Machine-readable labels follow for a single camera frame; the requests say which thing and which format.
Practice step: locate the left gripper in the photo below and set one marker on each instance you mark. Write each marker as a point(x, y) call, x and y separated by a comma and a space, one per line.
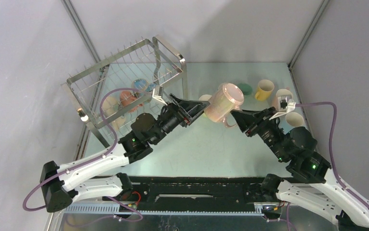
point(191, 109)

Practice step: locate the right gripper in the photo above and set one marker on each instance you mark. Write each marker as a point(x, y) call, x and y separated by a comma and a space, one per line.
point(250, 121)

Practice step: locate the yellow-green mug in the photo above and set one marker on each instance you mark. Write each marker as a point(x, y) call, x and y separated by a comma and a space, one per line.
point(204, 97)

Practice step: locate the large pink mug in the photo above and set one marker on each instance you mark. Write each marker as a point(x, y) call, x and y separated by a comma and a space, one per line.
point(228, 97)

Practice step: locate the mint green mug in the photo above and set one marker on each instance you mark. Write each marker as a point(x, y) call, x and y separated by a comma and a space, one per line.
point(245, 88)

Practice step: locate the yellow mug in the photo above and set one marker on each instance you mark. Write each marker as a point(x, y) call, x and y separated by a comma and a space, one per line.
point(264, 89)

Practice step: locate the light blue mug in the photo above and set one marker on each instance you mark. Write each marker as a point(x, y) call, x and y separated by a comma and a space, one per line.
point(293, 120)

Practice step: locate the pink faceted mug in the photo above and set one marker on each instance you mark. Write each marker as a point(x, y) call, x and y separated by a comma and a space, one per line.
point(281, 95)

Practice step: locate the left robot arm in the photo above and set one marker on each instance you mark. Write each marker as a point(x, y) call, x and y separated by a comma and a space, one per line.
point(65, 184)

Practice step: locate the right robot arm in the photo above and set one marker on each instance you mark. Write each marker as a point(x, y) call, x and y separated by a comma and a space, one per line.
point(340, 203)

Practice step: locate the steel two-tier dish rack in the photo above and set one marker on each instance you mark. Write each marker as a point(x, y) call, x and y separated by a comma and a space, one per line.
point(155, 60)

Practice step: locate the blue-rimmed cup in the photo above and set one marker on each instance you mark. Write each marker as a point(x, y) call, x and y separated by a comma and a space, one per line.
point(143, 86)

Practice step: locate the orange-red cup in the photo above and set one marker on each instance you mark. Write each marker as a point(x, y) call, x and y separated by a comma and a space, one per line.
point(126, 98)

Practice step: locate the cream decorated mug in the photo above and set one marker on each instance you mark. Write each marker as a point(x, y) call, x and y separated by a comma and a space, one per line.
point(110, 106)

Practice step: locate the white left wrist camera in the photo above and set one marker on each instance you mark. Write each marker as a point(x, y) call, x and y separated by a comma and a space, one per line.
point(158, 95)

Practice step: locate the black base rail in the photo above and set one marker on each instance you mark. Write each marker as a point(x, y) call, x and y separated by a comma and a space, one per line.
point(199, 195)

